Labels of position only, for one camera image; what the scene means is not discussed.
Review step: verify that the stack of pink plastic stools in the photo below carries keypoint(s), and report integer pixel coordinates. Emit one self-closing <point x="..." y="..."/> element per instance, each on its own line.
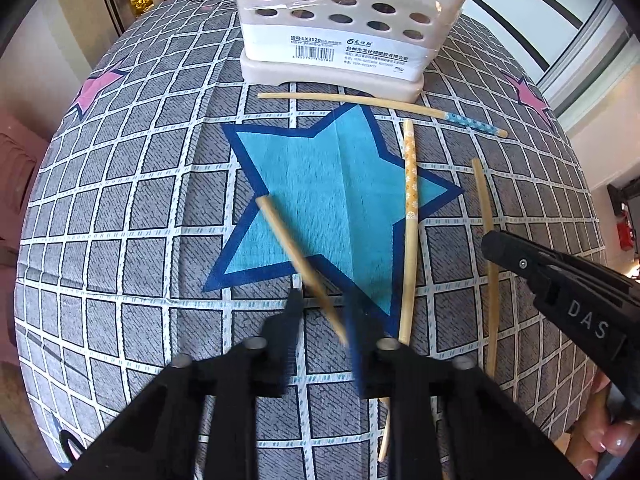
<point x="15" y="180"/>

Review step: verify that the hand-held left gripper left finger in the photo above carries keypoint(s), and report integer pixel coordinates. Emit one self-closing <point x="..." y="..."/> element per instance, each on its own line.
<point x="277" y="350"/>

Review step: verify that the person's right hand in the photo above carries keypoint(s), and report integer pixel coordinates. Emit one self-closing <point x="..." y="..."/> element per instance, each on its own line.
<point x="612" y="447"/>

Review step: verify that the beige plastic utensil holder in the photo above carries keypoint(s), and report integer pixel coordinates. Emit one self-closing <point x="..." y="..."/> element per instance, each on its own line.
<point x="345" y="45"/>

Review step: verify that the plain bamboo chopstick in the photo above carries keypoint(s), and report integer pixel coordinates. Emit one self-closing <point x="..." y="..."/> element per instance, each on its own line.
<point x="295" y="255"/>
<point x="485" y="200"/>

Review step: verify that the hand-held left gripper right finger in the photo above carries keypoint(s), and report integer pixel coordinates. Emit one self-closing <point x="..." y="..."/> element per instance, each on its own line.
<point x="367" y="355"/>

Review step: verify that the blue dotted bamboo chopstick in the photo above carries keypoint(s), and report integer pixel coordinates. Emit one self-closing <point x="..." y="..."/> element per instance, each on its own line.
<point x="360" y="101"/>

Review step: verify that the red wall-mounted object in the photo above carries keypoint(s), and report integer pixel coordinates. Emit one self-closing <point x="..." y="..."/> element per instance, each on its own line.
<point x="625" y="232"/>

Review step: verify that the orange patterned bamboo chopstick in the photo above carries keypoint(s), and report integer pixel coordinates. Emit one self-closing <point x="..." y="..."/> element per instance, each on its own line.
<point x="411" y="210"/>

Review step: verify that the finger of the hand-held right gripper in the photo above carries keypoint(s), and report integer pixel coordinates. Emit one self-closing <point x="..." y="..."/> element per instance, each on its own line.
<point x="510" y="252"/>

